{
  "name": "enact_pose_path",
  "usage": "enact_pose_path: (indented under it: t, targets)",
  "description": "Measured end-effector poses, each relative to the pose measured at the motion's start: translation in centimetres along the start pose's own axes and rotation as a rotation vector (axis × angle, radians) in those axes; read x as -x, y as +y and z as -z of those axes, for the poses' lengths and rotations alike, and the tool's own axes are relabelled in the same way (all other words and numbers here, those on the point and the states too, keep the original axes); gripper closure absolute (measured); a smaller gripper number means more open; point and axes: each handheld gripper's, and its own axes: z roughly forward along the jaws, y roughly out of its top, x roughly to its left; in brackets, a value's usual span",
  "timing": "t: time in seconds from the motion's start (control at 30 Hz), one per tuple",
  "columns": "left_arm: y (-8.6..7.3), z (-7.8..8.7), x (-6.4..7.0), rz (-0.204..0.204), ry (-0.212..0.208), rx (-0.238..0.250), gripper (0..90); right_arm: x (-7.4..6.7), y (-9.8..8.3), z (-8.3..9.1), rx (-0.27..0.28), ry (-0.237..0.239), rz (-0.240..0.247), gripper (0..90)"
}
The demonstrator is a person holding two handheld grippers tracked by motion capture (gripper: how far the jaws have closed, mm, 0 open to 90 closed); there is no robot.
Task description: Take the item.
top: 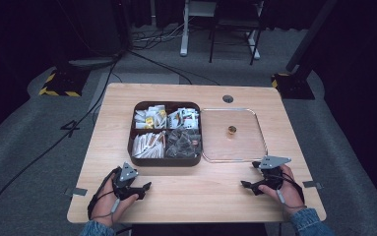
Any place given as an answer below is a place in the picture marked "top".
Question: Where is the pile of white stick packets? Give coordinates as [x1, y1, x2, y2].
[131, 131, 166, 159]

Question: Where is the person's left hand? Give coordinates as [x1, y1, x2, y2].
[92, 174, 140, 228]

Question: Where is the black chair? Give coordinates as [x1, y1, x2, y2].
[208, 0, 265, 66]

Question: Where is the pile of red label packets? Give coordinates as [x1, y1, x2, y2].
[167, 107, 200, 130]

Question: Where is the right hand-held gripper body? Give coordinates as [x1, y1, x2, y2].
[257, 155, 292, 192]

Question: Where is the clear plastic tray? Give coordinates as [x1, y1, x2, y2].
[200, 107, 270, 164]

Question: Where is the long black floor cable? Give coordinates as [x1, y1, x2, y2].
[0, 53, 123, 232]

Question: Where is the pile of yellow label packets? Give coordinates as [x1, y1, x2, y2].
[133, 104, 168, 130]

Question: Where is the pile of clear pyramid bags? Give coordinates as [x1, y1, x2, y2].
[164, 128, 203, 159]

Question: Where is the right hand-held gripper cable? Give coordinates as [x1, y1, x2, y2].
[268, 170, 306, 210]

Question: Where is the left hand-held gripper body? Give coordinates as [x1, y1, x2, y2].
[112, 161, 147, 202]

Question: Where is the hand-held gripper cable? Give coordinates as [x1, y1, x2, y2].
[268, 170, 306, 210]
[87, 166, 122, 224]

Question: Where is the brown divided box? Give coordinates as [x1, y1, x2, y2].
[127, 100, 204, 168]

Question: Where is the grey tape strip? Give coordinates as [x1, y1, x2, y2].
[64, 186, 89, 198]
[301, 180, 324, 191]

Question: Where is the yellow black striped stand base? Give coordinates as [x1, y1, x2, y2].
[38, 67, 92, 98]
[271, 72, 316, 100]

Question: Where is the white desk frame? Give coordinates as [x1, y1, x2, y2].
[179, 0, 263, 61]

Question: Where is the left hand-held gripper cable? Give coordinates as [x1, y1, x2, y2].
[87, 166, 122, 224]

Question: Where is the person's right hand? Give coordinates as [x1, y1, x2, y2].
[258, 163, 308, 216]

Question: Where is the bundle of floor cables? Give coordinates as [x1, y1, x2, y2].
[130, 18, 194, 52]

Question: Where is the dark slanted stand pole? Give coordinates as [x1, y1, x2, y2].
[285, 0, 339, 74]

